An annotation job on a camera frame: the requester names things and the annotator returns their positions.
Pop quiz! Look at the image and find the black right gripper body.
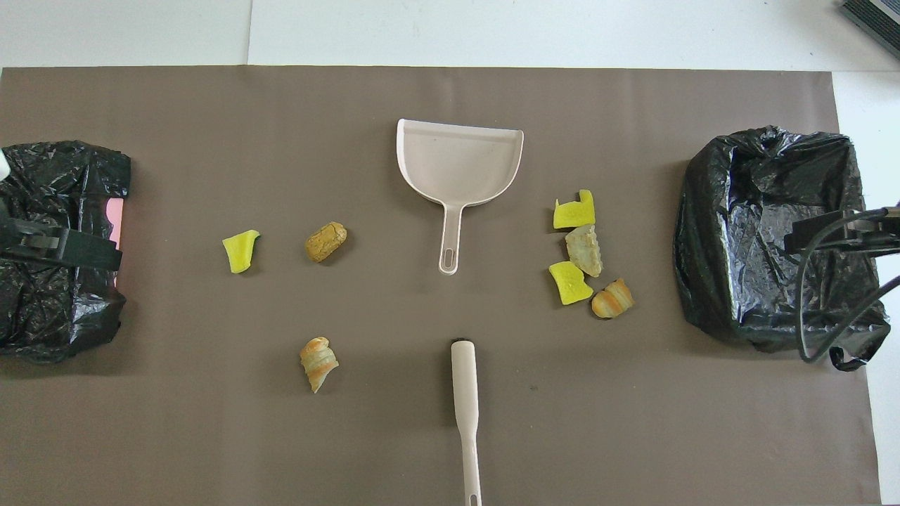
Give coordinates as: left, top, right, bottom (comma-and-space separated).
847, 204, 900, 252

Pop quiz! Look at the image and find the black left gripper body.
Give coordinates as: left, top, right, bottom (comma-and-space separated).
0, 216, 63, 259

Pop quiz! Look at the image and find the yellow sponge wedge piece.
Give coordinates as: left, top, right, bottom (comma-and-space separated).
222, 230, 261, 274

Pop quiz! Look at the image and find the orange striped croissant toy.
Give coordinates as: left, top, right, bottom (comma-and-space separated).
591, 278, 635, 319

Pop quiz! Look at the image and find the brown potato-shaped bread toy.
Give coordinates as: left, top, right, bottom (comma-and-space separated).
305, 221, 348, 264

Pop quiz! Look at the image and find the pale beige rock-like chunk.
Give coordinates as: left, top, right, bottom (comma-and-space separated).
565, 224, 603, 278

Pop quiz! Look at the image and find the yellow sponge piece with notch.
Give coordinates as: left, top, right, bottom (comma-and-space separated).
553, 189, 596, 230

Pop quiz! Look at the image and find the tan striped croissant toy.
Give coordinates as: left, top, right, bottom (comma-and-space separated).
300, 337, 340, 394

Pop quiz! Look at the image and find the yellow sponge square piece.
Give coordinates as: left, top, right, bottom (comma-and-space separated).
548, 261, 594, 306

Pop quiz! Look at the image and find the pale pink plastic dustpan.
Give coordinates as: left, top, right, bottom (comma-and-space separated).
396, 118, 525, 275

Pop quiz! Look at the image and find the pale pink hand brush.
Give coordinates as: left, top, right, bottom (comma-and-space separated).
451, 339, 483, 506

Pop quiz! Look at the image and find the pink bin with black bag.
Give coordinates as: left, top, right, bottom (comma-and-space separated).
0, 141, 132, 364

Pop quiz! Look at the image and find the bin lined with black bag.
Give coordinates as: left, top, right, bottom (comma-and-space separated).
674, 126, 892, 372

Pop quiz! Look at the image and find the dark grey ribbed device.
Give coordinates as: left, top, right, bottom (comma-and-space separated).
841, 0, 900, 60

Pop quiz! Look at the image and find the brown paper table mat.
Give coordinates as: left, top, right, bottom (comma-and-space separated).
0, 66, 882, 506

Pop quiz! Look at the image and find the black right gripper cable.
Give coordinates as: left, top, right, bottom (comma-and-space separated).
798, 207, 900, 364

